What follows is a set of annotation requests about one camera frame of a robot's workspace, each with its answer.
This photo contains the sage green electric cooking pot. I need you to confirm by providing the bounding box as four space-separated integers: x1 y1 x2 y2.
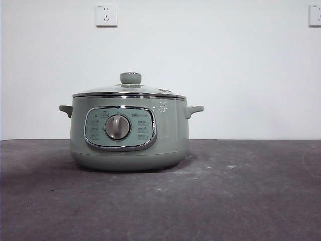
59 96 204 172

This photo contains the white wall power socket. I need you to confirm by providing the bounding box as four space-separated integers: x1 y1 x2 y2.
308 4 321 28
96 5 118 28

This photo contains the glass lid with green knob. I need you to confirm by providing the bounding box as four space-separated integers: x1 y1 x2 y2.
72 72 188 99

